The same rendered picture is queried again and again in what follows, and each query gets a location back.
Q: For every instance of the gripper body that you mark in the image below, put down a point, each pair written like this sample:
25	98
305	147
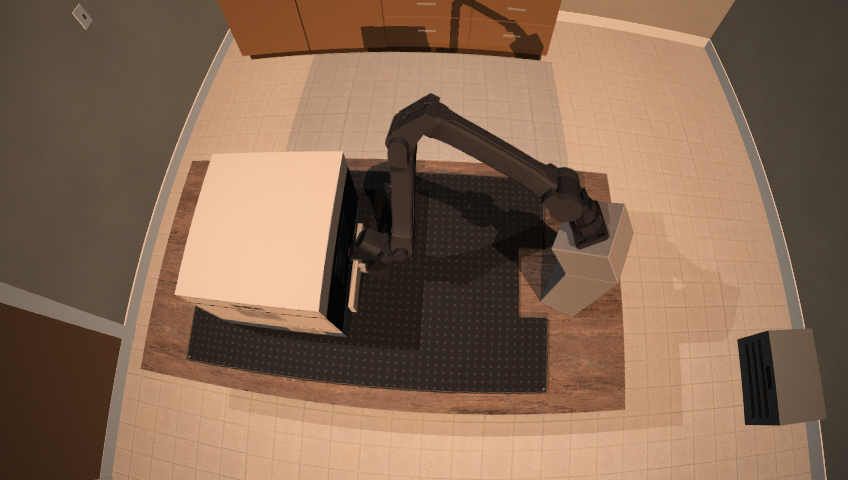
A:
383	273

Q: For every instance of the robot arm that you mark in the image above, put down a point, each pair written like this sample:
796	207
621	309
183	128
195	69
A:
558	190

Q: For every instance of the beige benchtop instrument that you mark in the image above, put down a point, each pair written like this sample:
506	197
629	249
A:
269	240

